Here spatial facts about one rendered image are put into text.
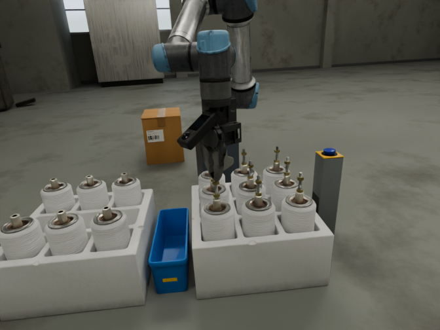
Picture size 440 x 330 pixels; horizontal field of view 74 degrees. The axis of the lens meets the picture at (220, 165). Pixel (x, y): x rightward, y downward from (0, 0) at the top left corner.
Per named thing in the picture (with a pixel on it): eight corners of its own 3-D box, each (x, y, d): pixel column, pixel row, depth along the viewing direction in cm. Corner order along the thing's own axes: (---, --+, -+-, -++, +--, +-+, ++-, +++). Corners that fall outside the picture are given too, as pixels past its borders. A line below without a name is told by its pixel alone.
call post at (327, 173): (309, 226, 115) (315, 152, 104) (326, 224, 116) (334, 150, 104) (316, 237, 108) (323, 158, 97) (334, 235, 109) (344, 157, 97)
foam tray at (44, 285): (59, 237, 116) (47, 196, 109) (158, 228, 119) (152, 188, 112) (0, 321, 80) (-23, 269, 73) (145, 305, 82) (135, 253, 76)
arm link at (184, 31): (184, -26, 104) (145, 46, 73) (214, -29, 102) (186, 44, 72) (190, 8, 112) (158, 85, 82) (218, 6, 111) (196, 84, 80)
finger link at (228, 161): (238, 178, 79) (236, 145, 76) (220, 184, 75) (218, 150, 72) (230, 175, 81) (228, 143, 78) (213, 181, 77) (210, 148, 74)
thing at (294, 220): (315, 262, 86) (320, 209, 79) (282, 263, 86) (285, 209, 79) (307, 242, 94) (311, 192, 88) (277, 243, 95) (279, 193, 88)
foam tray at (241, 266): (194, 224, 120) (191, 185, 113) (287, 216, 122) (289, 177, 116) (196, 300, 83) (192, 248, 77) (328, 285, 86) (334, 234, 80)
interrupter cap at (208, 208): (198, 207, 83) (198, 205, 83) (220, 200, 87) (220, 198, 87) (212, 219, 77) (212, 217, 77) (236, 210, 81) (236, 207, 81)
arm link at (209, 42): (232, 30, 69) (227, 28, 62) (233, 78, 73) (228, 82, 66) (200, 32, 71) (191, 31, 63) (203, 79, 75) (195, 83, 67)
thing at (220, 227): (198, 257, 90) (194, 206, 83) (224, 246, 95) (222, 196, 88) (215, 275, 82) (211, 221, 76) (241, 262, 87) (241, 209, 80)
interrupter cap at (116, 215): (97, 212, 83) (97, 210, 83) (125, 209, 84) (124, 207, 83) (90, 227, 76) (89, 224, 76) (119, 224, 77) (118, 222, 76)
